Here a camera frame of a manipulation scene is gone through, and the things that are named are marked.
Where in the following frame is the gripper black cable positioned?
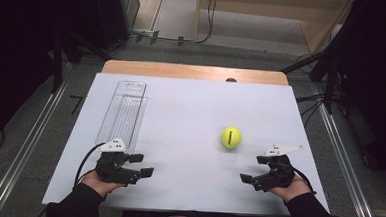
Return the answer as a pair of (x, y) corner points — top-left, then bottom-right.
(291, 167), (319, 196)
(73, 140), (107, 190)

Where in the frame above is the black cabinet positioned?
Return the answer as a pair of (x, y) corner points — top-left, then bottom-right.
(90, 0), (141, 51)

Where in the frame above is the clear plastic container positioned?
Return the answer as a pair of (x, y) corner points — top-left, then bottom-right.
(94, 78), (149, 154)

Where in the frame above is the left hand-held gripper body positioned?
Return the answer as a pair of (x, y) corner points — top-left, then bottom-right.
(94, 137), (144, 188)

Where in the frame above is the person's left hand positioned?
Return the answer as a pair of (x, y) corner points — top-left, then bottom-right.
(80, 169), (127, 199)

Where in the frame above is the black floor cables bundle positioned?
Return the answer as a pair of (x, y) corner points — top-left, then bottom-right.
(294, 92), (328, 128)

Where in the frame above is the black curtain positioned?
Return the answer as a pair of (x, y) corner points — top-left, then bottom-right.
(322, 0), (386, 178)
(0, 0), (100, 152)

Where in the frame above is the wooden shelf frame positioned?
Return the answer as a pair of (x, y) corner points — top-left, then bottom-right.
(193, 0), (355, 57)

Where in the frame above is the yellow tennis ball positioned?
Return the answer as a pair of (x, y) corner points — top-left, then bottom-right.
(220, 125), (243, 150)

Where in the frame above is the person's right hand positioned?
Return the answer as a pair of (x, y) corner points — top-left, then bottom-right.
(268, 172), (313, 206)

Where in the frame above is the wooden table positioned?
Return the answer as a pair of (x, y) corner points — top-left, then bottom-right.
(101, 59), (290, 86)

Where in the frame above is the hanging black cable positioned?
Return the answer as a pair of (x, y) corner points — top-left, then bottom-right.
(196, 0), (220, 46)

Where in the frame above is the white table sheet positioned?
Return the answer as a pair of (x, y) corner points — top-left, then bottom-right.
(41, 70), (337, 217)

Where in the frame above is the metal floor rail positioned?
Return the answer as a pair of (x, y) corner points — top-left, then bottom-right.
(306, 93), (386, 217)
(0, 76), (70, 217)

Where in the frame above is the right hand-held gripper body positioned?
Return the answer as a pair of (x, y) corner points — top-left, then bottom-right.
(250, 142), (305, 195)

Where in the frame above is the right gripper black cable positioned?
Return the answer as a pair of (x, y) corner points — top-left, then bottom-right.
(291, 167), (319, 196)

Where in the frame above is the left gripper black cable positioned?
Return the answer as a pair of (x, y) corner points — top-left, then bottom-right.
(73, 140), (107, 190)

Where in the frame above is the black stand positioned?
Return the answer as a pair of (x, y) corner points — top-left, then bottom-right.
(278, 39), (353, 116)
(46, 27), (114, 97)

